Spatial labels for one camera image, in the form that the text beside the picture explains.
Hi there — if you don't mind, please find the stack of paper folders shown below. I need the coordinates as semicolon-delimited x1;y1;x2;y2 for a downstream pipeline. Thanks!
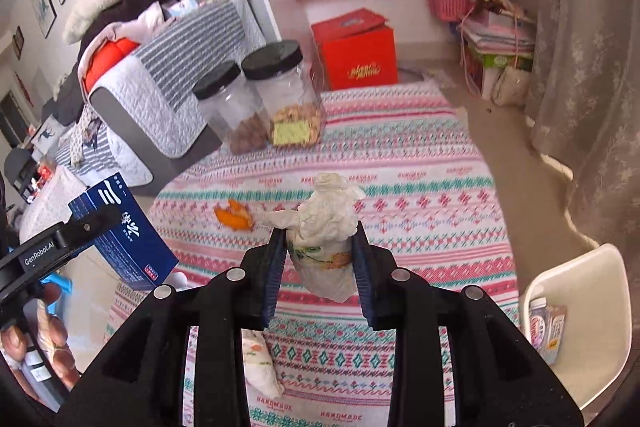
460;0;536;54

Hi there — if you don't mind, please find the plastic jar with brown nuts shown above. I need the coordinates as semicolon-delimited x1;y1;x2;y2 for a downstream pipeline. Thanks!
192;60;271;154

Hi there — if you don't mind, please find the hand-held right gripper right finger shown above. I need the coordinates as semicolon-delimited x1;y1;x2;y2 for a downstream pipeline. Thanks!
350;219;586;427

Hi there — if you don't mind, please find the yellow snack packet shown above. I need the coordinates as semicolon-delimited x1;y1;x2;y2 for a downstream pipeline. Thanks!
542;304;569;366

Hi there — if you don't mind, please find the patterned tablecloth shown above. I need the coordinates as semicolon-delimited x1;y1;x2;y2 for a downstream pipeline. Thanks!
105;87;521;427

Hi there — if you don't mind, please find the plastic jar with green label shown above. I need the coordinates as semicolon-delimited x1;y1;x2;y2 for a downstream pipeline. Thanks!
241;40;326;146

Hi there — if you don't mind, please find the orange cloth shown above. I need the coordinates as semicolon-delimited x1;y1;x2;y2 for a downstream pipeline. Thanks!
82;38;141;90

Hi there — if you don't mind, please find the beige tote bag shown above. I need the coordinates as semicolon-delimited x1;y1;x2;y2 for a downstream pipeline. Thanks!
492;67;532;108

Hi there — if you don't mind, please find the green and white box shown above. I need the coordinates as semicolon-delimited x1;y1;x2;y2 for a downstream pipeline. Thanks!
465;42;535;74

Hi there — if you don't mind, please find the white tissue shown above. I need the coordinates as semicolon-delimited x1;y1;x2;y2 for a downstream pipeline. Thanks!
257;173;368;303

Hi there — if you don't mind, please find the large pink basket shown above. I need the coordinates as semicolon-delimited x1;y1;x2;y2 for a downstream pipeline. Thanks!
426;0;476;23

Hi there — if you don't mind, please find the orange peel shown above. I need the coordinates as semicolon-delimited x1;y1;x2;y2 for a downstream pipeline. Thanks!
214;199;256;232

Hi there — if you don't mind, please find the white plastic bin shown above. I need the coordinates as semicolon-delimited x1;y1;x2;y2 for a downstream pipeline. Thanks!
518;243;632;410

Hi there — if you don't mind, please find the grey striped blanket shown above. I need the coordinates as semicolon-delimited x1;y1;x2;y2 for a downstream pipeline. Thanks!
135;0;268;105

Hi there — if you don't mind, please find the person's left hand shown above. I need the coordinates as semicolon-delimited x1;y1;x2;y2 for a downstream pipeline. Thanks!
0;282;83;390

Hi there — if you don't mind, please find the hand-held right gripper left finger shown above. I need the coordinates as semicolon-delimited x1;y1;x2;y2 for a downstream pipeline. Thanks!
55;227;288;427

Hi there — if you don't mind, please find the red cardboard box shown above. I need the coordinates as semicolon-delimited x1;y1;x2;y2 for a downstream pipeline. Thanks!
310;8;400;92

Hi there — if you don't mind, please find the white quilted cover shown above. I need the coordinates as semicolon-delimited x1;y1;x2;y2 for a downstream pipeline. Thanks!
87;0;268;158

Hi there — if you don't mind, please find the blue cardboard box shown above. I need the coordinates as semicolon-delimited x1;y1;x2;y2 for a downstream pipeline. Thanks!
68;173;180;292

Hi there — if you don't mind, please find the pink cloth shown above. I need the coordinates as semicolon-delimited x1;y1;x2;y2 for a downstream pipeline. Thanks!
77;2;166;72

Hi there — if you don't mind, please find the white lace curtain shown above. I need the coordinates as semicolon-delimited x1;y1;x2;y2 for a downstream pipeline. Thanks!
520;0;640;253

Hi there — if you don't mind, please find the crumpled printed wrapper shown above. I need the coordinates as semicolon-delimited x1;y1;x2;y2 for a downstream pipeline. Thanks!
241;329;285;398

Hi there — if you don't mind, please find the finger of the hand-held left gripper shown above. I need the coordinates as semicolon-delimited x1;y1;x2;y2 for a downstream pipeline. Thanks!
60;207;123;254

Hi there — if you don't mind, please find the red and white packet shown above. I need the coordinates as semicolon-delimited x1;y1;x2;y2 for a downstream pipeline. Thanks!
527;298;549;351

